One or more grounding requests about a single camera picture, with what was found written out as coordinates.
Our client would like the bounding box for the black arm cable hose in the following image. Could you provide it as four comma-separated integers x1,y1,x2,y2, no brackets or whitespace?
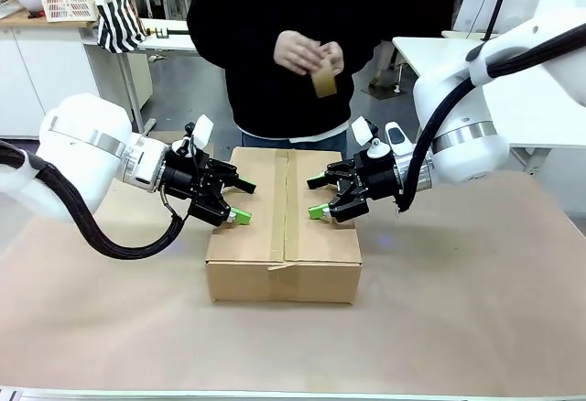
0,139,199,261
395,29,586,214

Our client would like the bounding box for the person's left forearm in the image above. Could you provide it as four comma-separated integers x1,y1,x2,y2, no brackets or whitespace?
341,0,390,82

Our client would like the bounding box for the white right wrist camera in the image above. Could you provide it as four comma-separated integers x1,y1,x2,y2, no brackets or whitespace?
351,115,391,160

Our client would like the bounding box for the black tripod pole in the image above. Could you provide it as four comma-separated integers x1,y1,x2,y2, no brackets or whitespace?
146,27,191,41

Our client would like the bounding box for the person's right hand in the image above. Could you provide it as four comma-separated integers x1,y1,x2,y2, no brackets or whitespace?
273,29,324,77

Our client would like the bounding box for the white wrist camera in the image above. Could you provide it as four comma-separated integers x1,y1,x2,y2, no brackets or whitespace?
351,115,391,160
171,114,215,157

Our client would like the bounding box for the white low cabinet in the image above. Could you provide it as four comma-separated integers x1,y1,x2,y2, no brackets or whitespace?
0,19,155,140

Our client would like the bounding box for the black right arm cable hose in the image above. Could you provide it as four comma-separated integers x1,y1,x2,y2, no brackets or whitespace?
395,29,586,214

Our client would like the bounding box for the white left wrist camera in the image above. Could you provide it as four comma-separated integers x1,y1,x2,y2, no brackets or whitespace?
171,114,215,157

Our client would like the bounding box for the person's right forearm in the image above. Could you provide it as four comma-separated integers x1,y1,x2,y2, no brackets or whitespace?
186,0,288,72

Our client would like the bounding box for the person in black sweater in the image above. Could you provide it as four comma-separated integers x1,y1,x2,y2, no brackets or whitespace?
186,0,390,151

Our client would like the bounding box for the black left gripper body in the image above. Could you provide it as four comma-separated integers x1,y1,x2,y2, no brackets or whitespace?
159,148,239,227

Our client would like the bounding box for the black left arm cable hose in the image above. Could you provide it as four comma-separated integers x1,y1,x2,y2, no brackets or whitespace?
0,139,199,261

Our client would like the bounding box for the person's left hand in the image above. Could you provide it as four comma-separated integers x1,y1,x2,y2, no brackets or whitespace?
318,41,346,75

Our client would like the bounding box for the brown cardboard box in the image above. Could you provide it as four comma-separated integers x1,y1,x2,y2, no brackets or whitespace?
204,146,364,305

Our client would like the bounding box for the white folding table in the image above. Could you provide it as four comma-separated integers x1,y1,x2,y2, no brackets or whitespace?
119,17,199,135

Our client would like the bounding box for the brown packing tape roll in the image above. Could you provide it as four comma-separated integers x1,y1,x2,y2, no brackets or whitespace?
310,55,340,100

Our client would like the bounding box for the large white side table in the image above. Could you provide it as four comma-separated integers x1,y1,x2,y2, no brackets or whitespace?
392,36,586,176

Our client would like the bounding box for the black white striped bag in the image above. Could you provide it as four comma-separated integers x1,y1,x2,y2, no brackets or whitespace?
94,0,149,55

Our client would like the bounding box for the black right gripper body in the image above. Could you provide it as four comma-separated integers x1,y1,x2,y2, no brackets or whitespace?
323,149,405,225

